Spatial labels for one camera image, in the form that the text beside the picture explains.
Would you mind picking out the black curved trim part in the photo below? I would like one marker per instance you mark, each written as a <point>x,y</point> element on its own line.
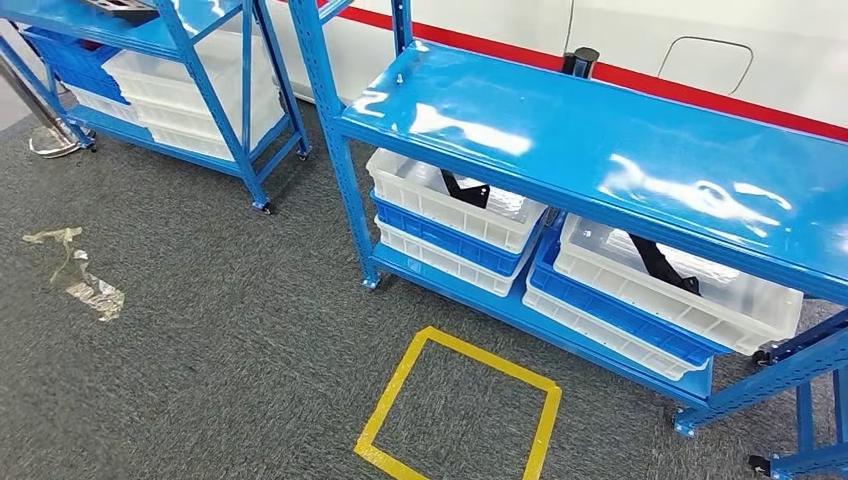
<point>662,265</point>
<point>467,192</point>

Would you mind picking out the blue steel shelf rack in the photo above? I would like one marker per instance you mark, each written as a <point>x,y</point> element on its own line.
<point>66,20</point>
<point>530,106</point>

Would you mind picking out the dark grey flat part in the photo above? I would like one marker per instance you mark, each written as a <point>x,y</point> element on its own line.
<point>122,8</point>

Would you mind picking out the blue plastic bin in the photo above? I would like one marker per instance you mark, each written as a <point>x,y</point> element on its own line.
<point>596,305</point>
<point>73,63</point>
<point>450,242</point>

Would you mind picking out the translucent white plastic bin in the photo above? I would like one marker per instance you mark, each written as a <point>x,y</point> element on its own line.
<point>179,119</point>
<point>185,142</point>
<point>152,76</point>
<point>662,298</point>

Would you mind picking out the clear crumpled plastic film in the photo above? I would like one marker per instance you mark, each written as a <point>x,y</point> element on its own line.
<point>99,298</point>

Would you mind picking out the white car fuel flap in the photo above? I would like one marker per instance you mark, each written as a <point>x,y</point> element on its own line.
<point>705,66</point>

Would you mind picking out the yellowish crumpled tape strip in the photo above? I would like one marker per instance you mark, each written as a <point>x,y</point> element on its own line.
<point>63,235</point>

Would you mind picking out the black barrier post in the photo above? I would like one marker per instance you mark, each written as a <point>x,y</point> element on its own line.
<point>581,63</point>

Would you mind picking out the silver stanchion post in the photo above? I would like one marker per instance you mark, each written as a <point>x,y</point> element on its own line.
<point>56,136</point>

